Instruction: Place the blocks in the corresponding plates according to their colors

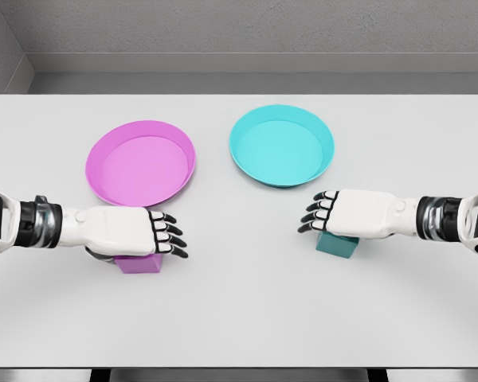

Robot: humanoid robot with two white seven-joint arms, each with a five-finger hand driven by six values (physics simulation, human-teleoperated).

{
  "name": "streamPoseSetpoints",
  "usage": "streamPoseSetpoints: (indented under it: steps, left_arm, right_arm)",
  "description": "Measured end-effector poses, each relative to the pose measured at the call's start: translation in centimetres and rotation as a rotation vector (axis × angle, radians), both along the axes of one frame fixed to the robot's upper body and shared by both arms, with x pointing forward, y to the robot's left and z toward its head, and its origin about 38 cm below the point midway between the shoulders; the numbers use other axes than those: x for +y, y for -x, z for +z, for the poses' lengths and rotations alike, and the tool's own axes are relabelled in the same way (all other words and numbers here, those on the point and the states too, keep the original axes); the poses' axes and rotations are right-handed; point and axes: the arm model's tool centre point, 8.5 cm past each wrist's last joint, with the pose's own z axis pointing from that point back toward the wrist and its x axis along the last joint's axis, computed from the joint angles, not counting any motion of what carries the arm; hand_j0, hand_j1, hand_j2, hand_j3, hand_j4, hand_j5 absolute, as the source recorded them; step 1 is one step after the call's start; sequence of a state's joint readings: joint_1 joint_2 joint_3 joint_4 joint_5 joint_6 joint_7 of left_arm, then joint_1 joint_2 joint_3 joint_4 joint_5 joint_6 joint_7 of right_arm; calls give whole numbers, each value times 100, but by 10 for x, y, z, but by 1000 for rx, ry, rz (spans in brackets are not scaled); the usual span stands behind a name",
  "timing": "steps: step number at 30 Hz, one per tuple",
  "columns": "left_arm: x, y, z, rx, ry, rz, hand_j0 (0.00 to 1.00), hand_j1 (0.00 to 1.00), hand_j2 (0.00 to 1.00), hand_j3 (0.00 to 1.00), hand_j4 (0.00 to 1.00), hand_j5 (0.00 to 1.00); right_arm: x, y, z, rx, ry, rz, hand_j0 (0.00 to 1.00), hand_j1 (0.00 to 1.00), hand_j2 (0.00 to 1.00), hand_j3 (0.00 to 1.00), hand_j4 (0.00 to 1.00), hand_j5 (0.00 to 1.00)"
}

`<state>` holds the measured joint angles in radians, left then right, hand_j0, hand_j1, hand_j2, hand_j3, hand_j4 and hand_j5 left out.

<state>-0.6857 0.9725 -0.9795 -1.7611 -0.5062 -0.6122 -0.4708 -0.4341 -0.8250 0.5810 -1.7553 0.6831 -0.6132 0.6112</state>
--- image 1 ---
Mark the pink round plate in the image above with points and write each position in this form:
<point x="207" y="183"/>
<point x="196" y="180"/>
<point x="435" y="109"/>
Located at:
<point x="141" y="163"/>

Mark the teal block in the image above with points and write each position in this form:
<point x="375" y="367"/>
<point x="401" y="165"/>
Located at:
<point x="336" y="246"/>

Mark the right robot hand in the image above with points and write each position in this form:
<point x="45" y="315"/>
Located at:
<point x="362" y="215"/>

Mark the pink block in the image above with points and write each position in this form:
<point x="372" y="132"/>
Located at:
<point x="140" y="264"/>

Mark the cyan round plate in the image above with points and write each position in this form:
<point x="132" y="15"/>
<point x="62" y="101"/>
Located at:
<point x="282" y="145"/>

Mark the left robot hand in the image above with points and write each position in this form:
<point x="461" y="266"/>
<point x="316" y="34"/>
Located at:
<point x="121" y="231"/>

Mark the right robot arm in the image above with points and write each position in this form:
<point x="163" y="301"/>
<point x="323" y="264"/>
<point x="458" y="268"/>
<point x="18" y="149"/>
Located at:
<point x="446" y="221"/>

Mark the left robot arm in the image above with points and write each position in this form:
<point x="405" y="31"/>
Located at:
<point x="36" y="223"/>

